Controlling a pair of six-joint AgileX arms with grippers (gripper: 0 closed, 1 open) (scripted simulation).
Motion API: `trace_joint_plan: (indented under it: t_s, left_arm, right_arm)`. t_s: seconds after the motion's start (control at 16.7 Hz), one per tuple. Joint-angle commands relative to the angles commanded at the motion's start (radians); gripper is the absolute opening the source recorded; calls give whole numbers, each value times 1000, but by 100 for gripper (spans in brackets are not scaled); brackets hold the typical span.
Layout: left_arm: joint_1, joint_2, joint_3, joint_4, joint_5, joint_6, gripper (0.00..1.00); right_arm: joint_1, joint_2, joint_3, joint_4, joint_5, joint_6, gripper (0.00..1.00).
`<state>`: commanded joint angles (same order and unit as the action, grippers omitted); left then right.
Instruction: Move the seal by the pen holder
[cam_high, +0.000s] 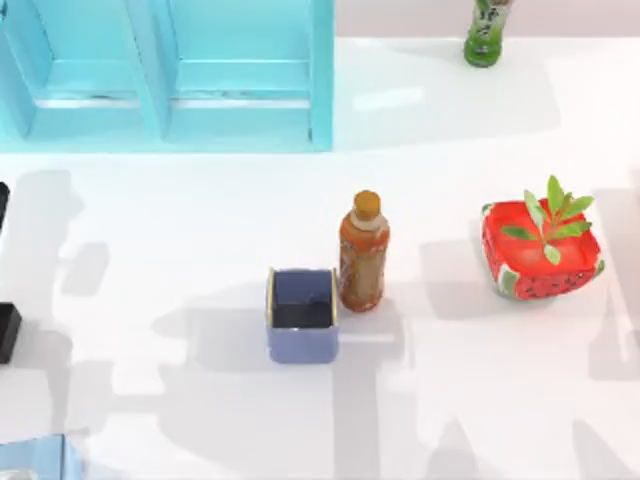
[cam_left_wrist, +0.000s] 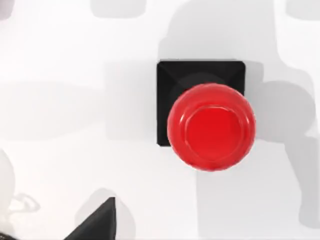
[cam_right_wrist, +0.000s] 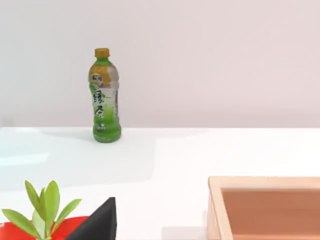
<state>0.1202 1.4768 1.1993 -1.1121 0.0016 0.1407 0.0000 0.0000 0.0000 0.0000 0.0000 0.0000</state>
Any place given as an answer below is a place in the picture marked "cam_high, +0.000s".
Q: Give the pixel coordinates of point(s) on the orange bottle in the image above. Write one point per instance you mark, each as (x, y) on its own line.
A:
(362, 260)

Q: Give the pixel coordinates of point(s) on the purple square box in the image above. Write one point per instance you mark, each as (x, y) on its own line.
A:
(302, 345)

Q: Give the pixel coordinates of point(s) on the light blue rack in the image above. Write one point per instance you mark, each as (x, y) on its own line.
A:
(240, 125)

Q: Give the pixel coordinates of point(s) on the red watermelon plant pot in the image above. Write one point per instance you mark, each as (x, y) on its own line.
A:
(545, 285)

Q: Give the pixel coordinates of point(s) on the green bottle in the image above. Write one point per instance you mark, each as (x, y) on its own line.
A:
(483, 42)

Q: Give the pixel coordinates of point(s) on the light blue box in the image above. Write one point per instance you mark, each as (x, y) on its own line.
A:
(47, 457)

